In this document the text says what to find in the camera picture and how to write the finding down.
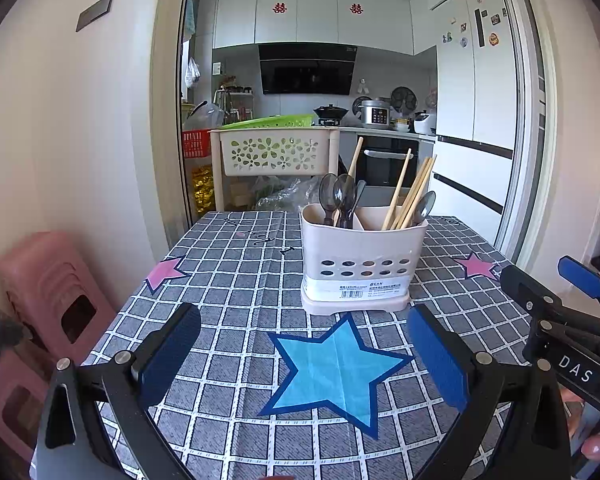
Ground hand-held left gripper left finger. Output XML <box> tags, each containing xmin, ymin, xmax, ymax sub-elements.
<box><xmin>30</xmin><ymin>302</ymin><xmax>202</xmax><ymax>480</ymax></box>

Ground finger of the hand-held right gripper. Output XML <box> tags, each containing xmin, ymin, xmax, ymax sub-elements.
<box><xmin>557</xmin><ymin>255</ymin><xmax>600</xmax><ymax>311</ymax></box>
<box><xmin>499</xmin><ymin>264</ymin><xmax>600</xmax><ymax>337</ymax></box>

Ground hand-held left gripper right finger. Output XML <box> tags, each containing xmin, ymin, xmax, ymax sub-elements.
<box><xmin>407</xmin><ymin>303</ymin><xmax>574</xmax><ymax>480</ymax></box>

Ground beige plastic utensil holder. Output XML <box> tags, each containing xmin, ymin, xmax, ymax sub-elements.
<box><xmin>299</xmin><ymin>203</ymin><xmax>429</xmax><ymax>316</ymax></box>

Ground patterned wooden chopstick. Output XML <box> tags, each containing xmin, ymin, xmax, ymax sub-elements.
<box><xmin>405</xmin><ymin>155</ymin><xmax>438</xmax><ymax>227</ymax></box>
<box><xmin>400</xmin><ymin>156</ymin><xmax>433</xmax><ymax>228</ymax></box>

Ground person's right hand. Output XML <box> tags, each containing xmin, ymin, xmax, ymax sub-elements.
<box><xmin>561</xmin><ymin>389</ymin><xmax>600</xmax><ymax>461</ymax></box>

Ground grey checked star tablecloth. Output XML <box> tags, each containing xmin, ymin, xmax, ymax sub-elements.
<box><xmin>79</xmin><ymin>209</ymin><xmax>537</xmax><ymax>480</ymax></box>

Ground pink plastic stool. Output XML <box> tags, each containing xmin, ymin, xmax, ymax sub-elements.
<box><xmin>0</xmin><ymin>349</ymin><xmax>52</xmax><ymax>462</ymax></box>
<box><xmin>0</xmin><ymin>229</ymin><xmax>119</xmax><ymax>362</ymax></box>

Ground gold foil bag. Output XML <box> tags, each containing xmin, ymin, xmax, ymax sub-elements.
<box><xmin>190</xmin><ymin>164</ymin><xmax>215</xmax><ymax>214</ymax></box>

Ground dark plastic bag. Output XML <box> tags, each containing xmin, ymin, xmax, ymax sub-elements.
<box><xmin>0</xmin><ymin>304</ymin><xmax>32</xmax><ymax>377</ymax></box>

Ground white refrigerator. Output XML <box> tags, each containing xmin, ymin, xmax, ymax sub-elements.
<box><xmin>432</xmin><ymin>0</ymin><xmax>519</xmax><ymax>242</ymax></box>

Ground small white cooker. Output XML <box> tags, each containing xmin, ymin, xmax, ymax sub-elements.
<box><xmin>413</xmin><ymin>109</ymin><xmax>437</xmax><ymax>135</ymax></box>

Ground clear plastic bag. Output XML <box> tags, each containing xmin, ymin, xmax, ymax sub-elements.
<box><xmin>252</xmin><ymin>175</ymin><xmax>321</xmax><ymax>211</ymax></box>

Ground red plastic basket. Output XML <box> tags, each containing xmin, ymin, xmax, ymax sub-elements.
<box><xmin>182</xmin><ymin>129</ymin><xmax>212</xmax><ymax>159</ymax></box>

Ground beige flower-cutout basket cart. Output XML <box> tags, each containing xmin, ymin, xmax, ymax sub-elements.
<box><xmin>209</xmin><ymin>127</ymin><xmax>340</xmax><ymax>212</ymax></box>

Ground round black steamer rack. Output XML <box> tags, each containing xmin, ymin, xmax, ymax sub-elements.
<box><xmin>390</xmin><ymin>85</ymin><xmax>417</xmax><ymax>111</ymax></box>

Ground silver rice cooker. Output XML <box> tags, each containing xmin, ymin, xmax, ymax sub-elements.
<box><xmin>355</xmin><ymin>98</ymin><xmax>392</xmax><ymax>131</ymax></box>

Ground green plastic basket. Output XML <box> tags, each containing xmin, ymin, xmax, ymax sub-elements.
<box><xmin>223</xmin><ymin>114</ymin><xmax>315</xmax><ymax>130</ymax></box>

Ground black wok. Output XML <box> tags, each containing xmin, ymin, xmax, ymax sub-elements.
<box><xmin>313</xmin><ymin>103</ymin><xmax>350</xmax><ymax>122</ymax></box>

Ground black range hood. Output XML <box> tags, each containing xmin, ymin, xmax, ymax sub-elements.
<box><xmin>258</xmin><ymin>42</ymin><xmax>357</xmax><ymax>96</ymax></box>

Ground white upper cabinets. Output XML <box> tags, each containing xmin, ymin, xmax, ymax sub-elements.
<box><xmin>213</xmin><ymin>0</ymin><xmax>414</xmax><ymax>56</ymax></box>

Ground grey wall switch panel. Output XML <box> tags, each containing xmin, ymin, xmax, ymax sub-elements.
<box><xmin>76</xmin><ymin>0</ymin><xmax>115</xmax><ymax>32</ymax></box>

